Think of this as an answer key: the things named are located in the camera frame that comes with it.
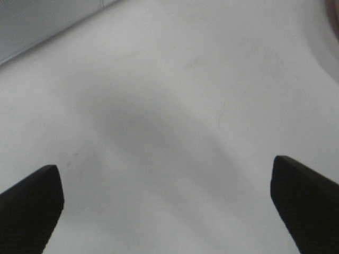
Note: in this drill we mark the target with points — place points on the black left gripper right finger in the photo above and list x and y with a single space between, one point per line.
307 203

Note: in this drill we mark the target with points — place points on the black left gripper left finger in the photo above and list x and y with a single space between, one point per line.
30 211

